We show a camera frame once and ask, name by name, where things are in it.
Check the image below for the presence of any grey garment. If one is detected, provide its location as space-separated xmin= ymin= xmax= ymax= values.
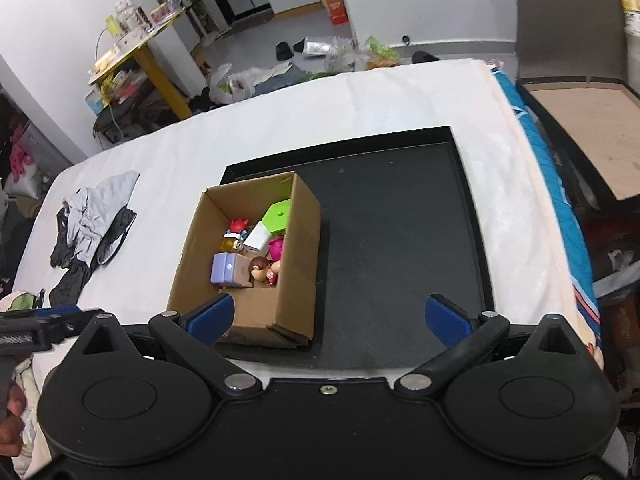
xmin=60 ymin=170 xmax=141 ymax=261

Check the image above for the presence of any brown-haired doll figurine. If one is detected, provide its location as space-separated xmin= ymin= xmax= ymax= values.
xmin=248 ymin=255 xmax=281 ymax=288

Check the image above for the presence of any orange cardboard box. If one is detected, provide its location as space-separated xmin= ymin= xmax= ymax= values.
xmin=320 ymin=0 xmax=348 ymax=26

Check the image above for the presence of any grey board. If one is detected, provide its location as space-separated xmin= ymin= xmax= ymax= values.
xmin=515 ymin=0 xmax=626 ymax=81

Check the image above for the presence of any person's left hand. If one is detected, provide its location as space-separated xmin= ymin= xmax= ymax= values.
xmin=0 ymin=381 xmax=27 ymax=457

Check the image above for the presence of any pink plush item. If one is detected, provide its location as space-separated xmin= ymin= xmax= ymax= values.
xmin=10 ymin=122 xmax=36 ymax=181

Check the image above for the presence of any brown cardboard box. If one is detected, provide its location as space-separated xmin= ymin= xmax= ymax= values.
xmin=166 ymin=171 xmax=321 ymax=350

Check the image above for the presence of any black frame with brown panel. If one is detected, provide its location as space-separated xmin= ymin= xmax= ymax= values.
xmin=515 ymin=76 xmax=640 ymax=211

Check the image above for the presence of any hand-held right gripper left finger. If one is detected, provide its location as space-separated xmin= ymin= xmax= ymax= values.
xmin=75 ymin=292 xmax=262 ymax=397

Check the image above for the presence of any black garment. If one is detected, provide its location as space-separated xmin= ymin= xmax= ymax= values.
xmin=50 ymin=207 xmax=138 ymax=306

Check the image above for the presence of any silver foil bag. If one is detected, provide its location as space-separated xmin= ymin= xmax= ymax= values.
xmin=303 ymin=36 xmax=338 ymax=58

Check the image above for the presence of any green patterned cloth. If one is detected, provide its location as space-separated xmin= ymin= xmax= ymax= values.
xmin=0 ymin=290 xmax=46 ymax=311

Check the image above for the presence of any green plastic bag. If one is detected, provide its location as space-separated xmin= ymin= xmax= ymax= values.
xmin=365 ymin=36 xmax=401 ymax=68

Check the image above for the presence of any yellow table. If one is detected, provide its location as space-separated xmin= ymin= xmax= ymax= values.
xmin=89 ymin=2 xmax=193 ymax=121

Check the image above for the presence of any black shallow tray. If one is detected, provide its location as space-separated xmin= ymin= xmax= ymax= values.
xmin=220 ymin=126 xmax=496 ymax=371

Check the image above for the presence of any white plastic bag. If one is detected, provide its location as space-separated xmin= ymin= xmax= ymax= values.
xmin=209 ymin=63 xmax=256 ymax=103

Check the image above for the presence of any purple box toy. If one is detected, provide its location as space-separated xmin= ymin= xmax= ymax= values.
xmin=211 ymin=252 xmax=253 ymax=286

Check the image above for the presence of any red figurine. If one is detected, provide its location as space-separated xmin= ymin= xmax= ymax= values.
xmin=220 ymin=217 xmax=251 ymax=253

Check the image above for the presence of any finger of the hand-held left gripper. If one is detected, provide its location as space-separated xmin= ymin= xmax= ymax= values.
xmin=32 ymin=306 xmax=103 ymax=347

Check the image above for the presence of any green toy block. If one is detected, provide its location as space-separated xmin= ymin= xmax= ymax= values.
xmin=261 ymin=200 xmax=293 ymax=236

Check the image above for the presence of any yellow and white package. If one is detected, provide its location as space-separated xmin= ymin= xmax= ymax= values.
xmin=620 ymin=0 xmax=640 ymax=36

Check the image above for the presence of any white charger cube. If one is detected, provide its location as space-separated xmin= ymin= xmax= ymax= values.
xmin=242 ymin=222 xmax=273 ymax=253

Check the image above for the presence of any blue patterned mattress cover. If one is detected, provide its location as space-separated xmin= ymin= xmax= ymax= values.
xmin=487 ymin=60 xmax=606 ymax=366

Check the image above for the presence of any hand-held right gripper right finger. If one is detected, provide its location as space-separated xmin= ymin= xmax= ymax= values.
xmin=394 ymin=294 xmax=583 ymax=397

